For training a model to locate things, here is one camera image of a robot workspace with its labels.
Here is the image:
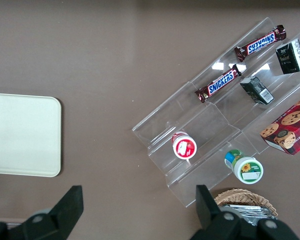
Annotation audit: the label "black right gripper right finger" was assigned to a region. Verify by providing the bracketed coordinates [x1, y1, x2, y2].
[189, 184, 244, 240]

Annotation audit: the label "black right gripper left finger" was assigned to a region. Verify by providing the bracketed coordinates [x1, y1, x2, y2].
[7, 185, 85, 240]

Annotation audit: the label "light wicker basket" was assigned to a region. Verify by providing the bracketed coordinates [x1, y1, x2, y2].
[213, 188, 279, 219]

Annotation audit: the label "cream plastic tray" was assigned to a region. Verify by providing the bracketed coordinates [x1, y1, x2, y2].
[0, 92, 63, 178]

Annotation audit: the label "stacked aluminium foil trays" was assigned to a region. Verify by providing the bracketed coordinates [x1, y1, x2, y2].
[219, 203, 276, 226]

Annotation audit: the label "green lid yogurt cup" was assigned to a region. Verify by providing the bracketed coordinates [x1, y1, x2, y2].
[223, 149, 264, 185]

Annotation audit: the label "red lid yogurt cup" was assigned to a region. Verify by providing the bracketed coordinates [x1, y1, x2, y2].
[171, 130, 198, 160]

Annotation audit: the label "clear acrylic stepped stand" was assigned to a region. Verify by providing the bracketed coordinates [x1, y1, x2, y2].
[131, 16, 300, 209]

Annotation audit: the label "red tartan cookie box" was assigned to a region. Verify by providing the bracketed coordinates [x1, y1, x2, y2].
[259, 91, 300, 157]

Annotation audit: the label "Snickers chocolate bar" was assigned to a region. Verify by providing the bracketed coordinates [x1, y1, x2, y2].
[194, 63, 243, 104]
[233, 24, 288, 64]

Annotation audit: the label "small dark green box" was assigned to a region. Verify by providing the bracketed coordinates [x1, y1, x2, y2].
[239, 75, 276, 106]
[275, 37, 300, 75]

